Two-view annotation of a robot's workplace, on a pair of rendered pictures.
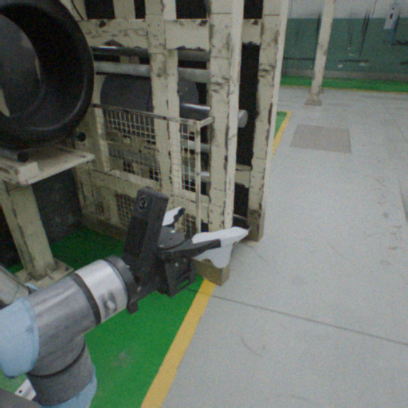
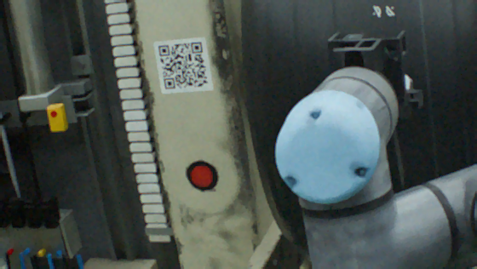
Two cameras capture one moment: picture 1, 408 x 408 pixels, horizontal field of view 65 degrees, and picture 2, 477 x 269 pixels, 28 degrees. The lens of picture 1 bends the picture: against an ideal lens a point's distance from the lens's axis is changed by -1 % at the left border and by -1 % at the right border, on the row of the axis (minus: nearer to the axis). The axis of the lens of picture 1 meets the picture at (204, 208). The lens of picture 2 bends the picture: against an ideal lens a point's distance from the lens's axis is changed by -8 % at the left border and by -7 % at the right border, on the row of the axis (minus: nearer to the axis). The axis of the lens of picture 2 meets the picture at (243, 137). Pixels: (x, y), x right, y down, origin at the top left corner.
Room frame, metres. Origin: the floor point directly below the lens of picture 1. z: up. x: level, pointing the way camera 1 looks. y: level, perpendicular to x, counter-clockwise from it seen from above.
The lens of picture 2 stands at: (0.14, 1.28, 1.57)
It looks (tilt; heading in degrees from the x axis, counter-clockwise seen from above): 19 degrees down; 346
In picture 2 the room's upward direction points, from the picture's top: 9 degrees counter-clockwise
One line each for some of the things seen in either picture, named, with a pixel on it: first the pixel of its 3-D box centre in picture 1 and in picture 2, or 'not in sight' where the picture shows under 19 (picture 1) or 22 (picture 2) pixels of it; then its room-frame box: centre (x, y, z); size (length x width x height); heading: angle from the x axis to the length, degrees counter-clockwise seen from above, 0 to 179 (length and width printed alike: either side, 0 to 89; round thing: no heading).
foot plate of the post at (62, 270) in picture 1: (41, 272); not in sight; (1.50, 1.00, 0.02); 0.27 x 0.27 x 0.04; 58
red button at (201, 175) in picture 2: not in sight; (203, 174); (1.45, 1.03, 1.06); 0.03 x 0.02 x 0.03; 58
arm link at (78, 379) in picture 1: (57, 364); not in sight; (0.28, 0.20, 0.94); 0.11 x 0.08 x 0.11; 45
